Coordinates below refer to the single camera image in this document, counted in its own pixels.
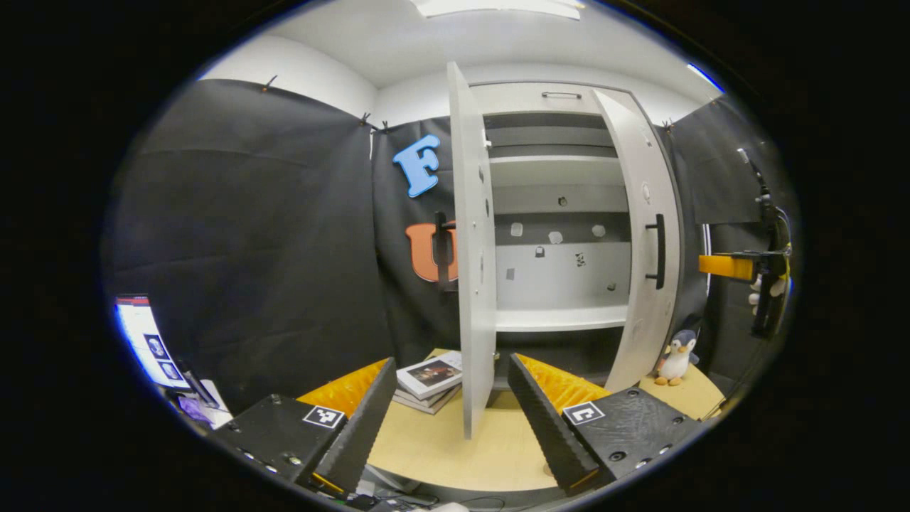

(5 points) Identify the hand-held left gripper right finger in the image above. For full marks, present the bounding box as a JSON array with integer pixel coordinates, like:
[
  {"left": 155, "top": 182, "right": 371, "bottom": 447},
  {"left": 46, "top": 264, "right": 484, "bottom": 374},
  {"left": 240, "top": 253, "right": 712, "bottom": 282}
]
[{"left": 507, "top": 353, "right": 706, "bottom": 498}]

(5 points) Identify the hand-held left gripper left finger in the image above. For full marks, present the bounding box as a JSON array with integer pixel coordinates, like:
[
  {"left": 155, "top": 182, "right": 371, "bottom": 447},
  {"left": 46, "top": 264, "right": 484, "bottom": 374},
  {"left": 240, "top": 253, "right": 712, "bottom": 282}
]
[{"left": 213, "top": 357, "right": 400, "bottom": 497}]

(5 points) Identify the white cabinet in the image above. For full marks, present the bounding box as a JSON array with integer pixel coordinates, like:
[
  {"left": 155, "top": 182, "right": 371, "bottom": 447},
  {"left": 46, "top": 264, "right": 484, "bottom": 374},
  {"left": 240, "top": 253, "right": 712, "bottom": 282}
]
[{"left": 469, "top": 82, "right": 676, "bottom": 393}]

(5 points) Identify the white cabinet door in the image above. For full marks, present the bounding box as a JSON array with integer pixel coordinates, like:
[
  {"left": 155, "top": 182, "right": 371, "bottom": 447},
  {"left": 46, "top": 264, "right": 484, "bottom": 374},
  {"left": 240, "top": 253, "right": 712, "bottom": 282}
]
[
  {"left": 434, "top": 61, "right": 498, "bottom": 441},
  {"left": 591, "top": 89, "right": 685, "bottom": 395}
]

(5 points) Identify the white cabinet drawer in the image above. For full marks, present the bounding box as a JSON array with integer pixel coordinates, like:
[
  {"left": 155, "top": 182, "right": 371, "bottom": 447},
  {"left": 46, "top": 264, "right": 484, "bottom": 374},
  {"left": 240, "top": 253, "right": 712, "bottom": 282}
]
[{"left": 472, "top": 82, "right": 606, "bottom": 117}]

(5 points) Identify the grey book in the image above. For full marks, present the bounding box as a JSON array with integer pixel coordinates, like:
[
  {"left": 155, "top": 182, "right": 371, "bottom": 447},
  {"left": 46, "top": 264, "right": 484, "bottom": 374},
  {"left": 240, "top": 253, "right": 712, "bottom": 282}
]
[{"left": 391, "top": 384, "right": 462, "bottom": 416}]

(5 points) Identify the black backdrop cloth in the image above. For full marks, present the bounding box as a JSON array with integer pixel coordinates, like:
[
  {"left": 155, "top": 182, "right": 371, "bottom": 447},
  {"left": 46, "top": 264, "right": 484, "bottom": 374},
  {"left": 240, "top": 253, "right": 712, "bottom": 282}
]
[
  {"left": 661, "top": 96, "right": 794, "bottom": 399},
  {"left": 103, "top": 78, "right": 470, "bottom": 415}
]

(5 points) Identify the penguin plush toy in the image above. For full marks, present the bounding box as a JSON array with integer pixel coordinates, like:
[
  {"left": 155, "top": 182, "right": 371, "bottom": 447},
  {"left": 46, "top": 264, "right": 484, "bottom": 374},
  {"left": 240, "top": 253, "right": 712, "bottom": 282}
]
[{"left": 654, "top": 329, "right": 702, "bottom": 388}]

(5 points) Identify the white paper sheet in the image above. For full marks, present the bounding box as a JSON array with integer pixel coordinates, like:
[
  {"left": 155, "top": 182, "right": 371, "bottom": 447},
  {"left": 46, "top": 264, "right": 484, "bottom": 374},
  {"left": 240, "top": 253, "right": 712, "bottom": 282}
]
[{"left": 202, "top": 398, "right": 235, "bottom": 430}]

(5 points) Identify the dark slanted bar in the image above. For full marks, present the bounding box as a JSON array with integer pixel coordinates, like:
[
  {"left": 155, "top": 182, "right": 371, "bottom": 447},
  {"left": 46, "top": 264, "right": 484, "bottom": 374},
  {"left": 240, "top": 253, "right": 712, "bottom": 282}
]
[{"left": 178, "top": 359, "right": 220, "bottom": 410}]

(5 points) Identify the computer monitor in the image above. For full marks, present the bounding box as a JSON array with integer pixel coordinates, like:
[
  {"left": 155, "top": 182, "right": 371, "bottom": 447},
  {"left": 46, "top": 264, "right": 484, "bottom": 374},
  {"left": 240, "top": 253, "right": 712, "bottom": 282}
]
[{"left": 114, "top": 294, "right": 192, "bottom": 391}]

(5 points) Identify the long ceiling light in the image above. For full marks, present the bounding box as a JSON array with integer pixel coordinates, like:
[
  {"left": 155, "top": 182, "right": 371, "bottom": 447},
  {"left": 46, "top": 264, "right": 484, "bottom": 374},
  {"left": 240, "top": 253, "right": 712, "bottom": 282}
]
[{"left": 411, "top": 0, "right": 586, "bottom": 21}]

